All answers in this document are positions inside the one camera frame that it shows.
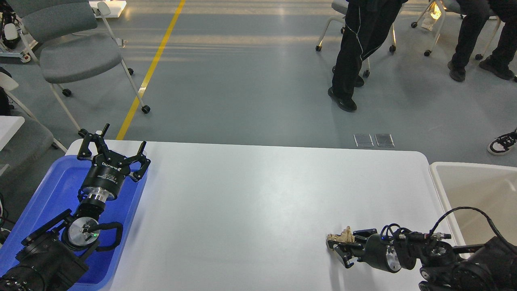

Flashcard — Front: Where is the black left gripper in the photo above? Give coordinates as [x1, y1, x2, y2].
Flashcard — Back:
[76, 124, 150, 201]

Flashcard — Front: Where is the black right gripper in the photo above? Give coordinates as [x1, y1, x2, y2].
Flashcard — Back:
[327, 228, 402, 273]

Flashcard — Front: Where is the brown paper ball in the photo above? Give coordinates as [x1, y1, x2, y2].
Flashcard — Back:
[326, 226, 356, 251]

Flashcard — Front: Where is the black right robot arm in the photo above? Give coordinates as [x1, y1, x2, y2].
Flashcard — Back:
[326, 217, 517, 291]

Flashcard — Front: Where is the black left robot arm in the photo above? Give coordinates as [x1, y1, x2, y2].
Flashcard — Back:
[1, 127, 150, 291]

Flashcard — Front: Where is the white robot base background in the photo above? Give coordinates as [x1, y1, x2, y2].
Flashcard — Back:
[0, 0, 38, 63]

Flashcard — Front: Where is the blue plastic tray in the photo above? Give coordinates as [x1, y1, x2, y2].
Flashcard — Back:
[0, 155, 147, 291]

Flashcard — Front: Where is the grey chair at left edge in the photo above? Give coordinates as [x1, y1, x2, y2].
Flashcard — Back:
[0, 67, 68, 186]

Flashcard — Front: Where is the left floor socket plate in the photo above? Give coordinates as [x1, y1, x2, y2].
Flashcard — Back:
[354, 134, 374, 148]

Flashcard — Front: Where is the floor socket plate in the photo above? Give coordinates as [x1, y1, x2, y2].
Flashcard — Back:
[354, 134, 374, 148]
[374, 134, 395, 148]

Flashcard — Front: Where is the right floor socket plate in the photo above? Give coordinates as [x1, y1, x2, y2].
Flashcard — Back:
[374, 134, 395, 148]

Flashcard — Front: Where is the white table at left edge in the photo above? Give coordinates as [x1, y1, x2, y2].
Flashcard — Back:
[0, 116, 25, 151]

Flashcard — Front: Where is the grey rolling chair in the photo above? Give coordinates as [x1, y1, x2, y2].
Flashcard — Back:
[8, 0, 150, 130]

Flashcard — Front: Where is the white plastic bin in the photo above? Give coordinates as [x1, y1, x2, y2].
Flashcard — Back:
[430, 162, 517, 245]

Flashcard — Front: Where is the person with white sneakers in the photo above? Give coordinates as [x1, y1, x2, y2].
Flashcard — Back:
[487, 129, 517, 156]

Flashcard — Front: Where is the person in striped black trousers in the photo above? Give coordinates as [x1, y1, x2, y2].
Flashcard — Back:
[328, 0, 406, 112]

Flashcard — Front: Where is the white rolling chair background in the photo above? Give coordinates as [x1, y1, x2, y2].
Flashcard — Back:
[315, 0, 397, 78]

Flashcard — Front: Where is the person in black at right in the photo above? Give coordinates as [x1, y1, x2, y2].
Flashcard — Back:
[448, 0, 517, 82]

